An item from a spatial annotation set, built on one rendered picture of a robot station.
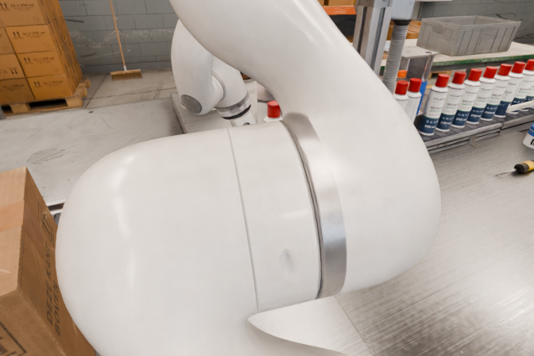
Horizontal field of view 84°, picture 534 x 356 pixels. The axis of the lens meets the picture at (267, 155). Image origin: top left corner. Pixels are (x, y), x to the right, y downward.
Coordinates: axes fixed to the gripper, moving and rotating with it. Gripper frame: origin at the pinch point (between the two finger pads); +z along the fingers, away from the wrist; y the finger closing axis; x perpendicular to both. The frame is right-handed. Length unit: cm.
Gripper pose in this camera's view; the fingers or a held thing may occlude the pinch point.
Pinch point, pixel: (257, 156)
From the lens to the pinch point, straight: 79.8
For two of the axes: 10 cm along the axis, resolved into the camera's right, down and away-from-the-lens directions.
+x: -8.6, 4.8, -1.3
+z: 3.1, 7.3, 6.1
